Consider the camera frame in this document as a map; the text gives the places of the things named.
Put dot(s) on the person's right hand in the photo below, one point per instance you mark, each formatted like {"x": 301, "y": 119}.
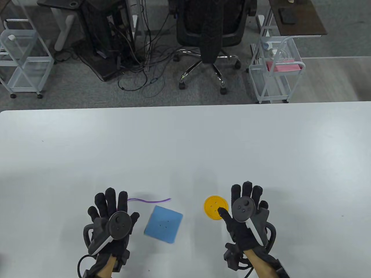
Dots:
{"x": 236, "y": 231}

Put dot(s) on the person's left hand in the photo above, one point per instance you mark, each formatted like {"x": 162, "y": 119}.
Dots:
{"x": 111, "y": 202}

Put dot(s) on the yellow felt button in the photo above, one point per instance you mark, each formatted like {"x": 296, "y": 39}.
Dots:
{"x": 211, "y": 207}

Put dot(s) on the purple thread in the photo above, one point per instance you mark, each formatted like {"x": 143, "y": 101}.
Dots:
{"x": 147, "y": 201}

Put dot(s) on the blue felt square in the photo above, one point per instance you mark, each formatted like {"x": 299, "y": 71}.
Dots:
{"x": 162, "y": 226}

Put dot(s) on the person's left forearm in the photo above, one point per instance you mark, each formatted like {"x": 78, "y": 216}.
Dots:
{"x": 105, "y": 268}

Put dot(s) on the person's right forearm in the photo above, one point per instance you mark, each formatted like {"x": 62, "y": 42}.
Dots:
{"x": 261, "y": 265}

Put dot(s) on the grey and white controller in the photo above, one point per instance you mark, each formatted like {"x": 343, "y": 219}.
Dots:
{"x": 243, "y": 207}
{"x": 118, "y": 222}

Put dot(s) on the black computer tower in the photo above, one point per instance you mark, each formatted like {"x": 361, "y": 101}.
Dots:
{"x": 98, "y": 34}

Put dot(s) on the pink box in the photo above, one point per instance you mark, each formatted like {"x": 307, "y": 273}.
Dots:
{"x": 285, "y": 66}

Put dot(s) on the white desk leg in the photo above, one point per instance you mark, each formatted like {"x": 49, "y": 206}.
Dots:
{"x": 65, "y": 31}

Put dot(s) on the black office chair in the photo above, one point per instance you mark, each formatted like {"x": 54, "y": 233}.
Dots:
{"x": 208, "y": 31}

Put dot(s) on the dark desk top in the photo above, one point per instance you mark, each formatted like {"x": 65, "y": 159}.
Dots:
{"x": 58, "y": 3}

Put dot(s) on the brown wooden side table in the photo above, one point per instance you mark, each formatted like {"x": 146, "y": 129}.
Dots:
{"x": 307, "y": 20}

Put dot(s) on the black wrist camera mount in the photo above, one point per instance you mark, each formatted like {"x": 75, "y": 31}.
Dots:
{"x": 232, "y": 256}
{"x": 120, "y": 260}

